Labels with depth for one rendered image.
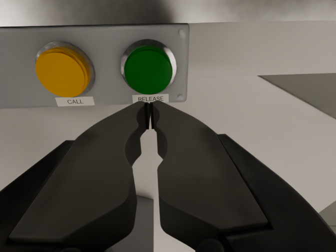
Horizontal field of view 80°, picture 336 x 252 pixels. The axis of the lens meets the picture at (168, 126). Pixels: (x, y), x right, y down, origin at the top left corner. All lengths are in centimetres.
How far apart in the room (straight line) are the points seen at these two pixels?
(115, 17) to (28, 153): 30
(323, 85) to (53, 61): 154
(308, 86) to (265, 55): 124
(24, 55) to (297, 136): 40
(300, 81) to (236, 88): 119
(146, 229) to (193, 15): 35
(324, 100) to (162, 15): 155
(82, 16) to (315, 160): 45
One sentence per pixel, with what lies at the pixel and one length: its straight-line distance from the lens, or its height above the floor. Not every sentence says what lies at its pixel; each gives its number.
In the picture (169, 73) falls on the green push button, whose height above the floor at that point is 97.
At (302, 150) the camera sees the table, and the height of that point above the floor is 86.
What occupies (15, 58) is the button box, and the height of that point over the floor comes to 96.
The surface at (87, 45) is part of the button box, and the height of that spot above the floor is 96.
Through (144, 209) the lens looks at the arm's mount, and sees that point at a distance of 43.
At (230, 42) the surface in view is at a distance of 30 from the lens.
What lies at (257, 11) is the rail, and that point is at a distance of 19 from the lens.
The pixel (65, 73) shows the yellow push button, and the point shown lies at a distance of 19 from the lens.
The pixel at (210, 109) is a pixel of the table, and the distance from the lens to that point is 33.
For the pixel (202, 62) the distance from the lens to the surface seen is 29.
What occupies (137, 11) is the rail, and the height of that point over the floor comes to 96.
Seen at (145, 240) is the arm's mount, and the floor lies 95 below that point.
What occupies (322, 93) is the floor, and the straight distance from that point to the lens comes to 163.
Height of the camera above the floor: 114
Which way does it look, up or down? 57 degrees down
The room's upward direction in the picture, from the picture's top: 174 degrees clockwise
